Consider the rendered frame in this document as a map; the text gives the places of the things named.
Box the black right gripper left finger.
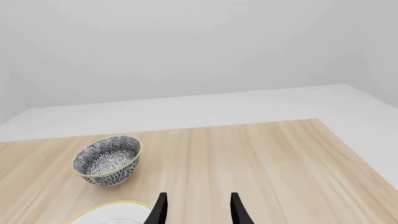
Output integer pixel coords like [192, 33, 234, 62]
[143, 192, 168, 224]

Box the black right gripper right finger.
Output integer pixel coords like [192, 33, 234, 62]
[230, 192, 255, 224]

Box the white plate with yellow rim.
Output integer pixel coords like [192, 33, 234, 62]
[67, 200, 154, 224]

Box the black white patterned bowl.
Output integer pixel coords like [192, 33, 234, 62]
[72, 135, 142, 187]

